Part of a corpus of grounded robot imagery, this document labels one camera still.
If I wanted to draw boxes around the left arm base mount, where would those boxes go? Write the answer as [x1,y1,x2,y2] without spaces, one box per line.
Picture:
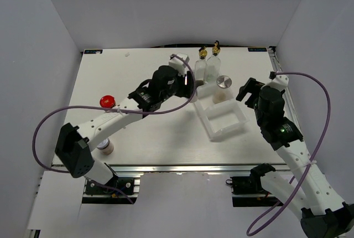
[82,166,138,205]

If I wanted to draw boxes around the white plastic organizer tray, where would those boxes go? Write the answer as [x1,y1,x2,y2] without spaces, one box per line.
[194,84,248,141]

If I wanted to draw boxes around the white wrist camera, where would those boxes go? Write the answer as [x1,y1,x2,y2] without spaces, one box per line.
[169,53,190,75]
[267,71,289,91]

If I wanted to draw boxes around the glass cruet dark powder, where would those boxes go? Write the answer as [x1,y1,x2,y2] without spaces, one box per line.
[194,45,207,87]

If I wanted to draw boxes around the silver lid white canister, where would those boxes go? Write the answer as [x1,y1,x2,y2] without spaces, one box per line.
[212,75,232,104]

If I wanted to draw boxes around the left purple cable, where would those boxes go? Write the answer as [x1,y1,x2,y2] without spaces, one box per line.
[32,54,196,174]

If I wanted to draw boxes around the small jar labelled lid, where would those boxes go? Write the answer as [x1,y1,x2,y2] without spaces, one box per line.
[97,138,114,155]

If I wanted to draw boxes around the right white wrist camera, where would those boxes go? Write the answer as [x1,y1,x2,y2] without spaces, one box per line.
[267,71,289,91]

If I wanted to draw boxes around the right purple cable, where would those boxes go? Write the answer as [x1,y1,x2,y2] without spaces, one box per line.
[246,72,331,236]

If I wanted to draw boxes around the red lid sauce jar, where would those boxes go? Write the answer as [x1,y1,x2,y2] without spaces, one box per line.
[100,95,116,108]

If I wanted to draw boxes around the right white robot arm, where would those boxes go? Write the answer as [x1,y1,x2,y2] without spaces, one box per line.
[236,75,353,237]

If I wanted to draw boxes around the silver shaker blue label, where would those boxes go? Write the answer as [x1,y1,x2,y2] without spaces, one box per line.
[190,94,198,103]

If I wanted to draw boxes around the purple cable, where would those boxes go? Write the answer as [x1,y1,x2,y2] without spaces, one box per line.
[32,54,196,174]
[246,72,331,236]

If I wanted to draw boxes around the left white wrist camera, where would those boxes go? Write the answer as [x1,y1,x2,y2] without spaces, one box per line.
[169,53,190,75]

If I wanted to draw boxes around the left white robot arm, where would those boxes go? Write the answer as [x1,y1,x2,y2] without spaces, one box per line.
[55,65,195,193]

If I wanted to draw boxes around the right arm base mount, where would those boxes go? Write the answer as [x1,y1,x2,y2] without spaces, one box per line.
[225,163,283,208]

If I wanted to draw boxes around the clear glass cruet bottle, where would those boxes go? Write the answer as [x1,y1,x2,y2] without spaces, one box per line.
[205,40,221,84]

